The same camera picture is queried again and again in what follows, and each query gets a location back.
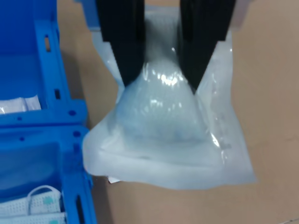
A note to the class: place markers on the white gauze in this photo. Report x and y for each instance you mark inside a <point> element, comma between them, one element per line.
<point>16,105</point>
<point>163,130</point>

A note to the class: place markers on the blue bin holding gauze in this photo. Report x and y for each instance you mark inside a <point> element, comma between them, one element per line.
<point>58,70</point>

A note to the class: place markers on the brown cardboard sheet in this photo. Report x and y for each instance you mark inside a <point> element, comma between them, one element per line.
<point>268,93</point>

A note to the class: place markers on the blue bin holding masks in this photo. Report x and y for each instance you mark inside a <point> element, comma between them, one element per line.
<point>70,163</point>

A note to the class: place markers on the light blue face mask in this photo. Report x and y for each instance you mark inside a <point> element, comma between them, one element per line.
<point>35,219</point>
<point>39,200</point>

